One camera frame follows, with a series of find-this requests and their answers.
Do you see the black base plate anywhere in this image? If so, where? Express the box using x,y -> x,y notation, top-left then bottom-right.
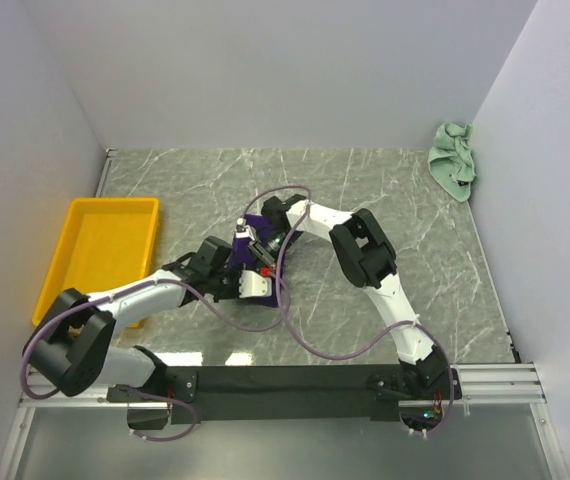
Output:
106,364 -> 462,434

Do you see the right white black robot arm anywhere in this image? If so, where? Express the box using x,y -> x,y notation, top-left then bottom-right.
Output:
234,195 -> 455,399

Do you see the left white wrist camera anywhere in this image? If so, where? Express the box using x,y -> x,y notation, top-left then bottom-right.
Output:
238,270 -> 272,299

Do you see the aluminium frame rail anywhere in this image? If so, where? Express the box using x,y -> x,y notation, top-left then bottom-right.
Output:
0,363 -> 569,479

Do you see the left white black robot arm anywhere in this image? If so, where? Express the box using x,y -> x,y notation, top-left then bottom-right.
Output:
20,236 -> 240,402

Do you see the green towel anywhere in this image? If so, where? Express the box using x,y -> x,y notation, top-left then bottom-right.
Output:
427,122 -> 477,203

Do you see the purple towel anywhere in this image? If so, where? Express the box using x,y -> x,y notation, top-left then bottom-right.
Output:
228,214 -> 286,308

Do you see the yellow plastic tray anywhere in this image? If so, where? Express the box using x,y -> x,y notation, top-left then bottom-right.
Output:
31,197 -> 160,326

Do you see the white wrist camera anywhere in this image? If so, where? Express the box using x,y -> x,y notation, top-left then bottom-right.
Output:
234,217 -> 258,248
238,270 -> 272,299

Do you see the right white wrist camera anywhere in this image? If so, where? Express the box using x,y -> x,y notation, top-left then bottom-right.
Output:
234,217 -> 258,248

